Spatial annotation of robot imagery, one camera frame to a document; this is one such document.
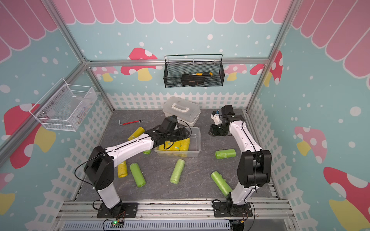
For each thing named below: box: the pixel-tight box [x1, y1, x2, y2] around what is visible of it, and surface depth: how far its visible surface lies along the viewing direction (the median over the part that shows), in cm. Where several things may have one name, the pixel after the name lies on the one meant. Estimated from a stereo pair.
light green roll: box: [169, 158, 185, 185], surface depth 87 cm
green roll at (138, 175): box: [130, 162, 146, 188], surface depth 86 cm
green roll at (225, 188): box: [210, 170, 233, 197], surface depth 83 cm
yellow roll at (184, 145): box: [179, 137, 191, 152], surface depth 96 cm
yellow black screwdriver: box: [191, 72, 213, 77], surface depth 93 cm
